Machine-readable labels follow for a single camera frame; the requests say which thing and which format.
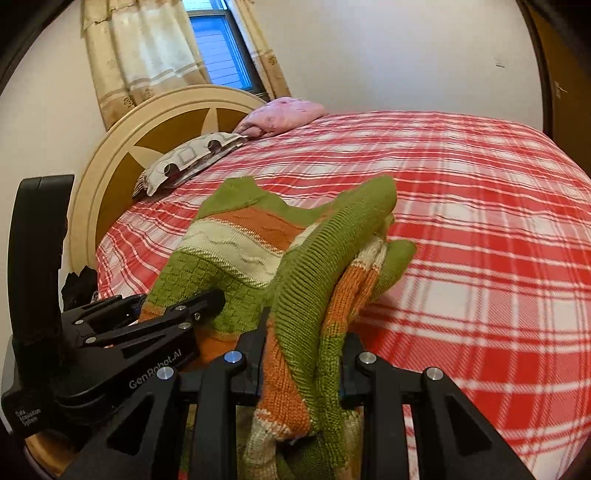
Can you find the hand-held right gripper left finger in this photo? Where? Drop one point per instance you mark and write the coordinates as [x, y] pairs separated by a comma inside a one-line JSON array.
[[217, 397]]

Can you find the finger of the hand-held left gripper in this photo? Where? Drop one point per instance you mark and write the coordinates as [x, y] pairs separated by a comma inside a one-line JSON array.
[[184, 316], [108, 307]]

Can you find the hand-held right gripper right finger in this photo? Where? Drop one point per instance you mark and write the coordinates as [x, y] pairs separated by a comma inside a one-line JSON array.
[[392, 392]]

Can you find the green striped knit sweater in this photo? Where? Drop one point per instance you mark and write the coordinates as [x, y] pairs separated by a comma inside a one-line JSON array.
[[277, 277]]

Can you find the black cloth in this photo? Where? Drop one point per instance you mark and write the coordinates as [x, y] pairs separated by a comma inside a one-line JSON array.
[[79, 288]]

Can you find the grey patterned pillow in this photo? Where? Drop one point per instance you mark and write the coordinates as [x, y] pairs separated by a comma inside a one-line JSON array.
[[184, 161]]

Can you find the cream wooden headboard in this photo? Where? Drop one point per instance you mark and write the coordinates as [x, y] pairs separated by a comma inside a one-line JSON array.
[[138, 134]]

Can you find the red plaid bed sheet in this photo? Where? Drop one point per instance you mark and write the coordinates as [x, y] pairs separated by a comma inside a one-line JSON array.
[[461, 230]]

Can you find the pink floral pillow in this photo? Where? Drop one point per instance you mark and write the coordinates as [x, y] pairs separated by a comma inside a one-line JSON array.
[[281, 115]]

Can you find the beige curtain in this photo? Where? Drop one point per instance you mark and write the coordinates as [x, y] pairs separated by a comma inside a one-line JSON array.
[[138, 55], [268, 55]]

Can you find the window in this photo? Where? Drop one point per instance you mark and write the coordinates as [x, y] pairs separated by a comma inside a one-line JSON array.
[[221, 50]]

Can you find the brown wooden door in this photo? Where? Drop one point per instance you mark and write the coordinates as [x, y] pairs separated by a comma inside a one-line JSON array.
[[572, 83]]

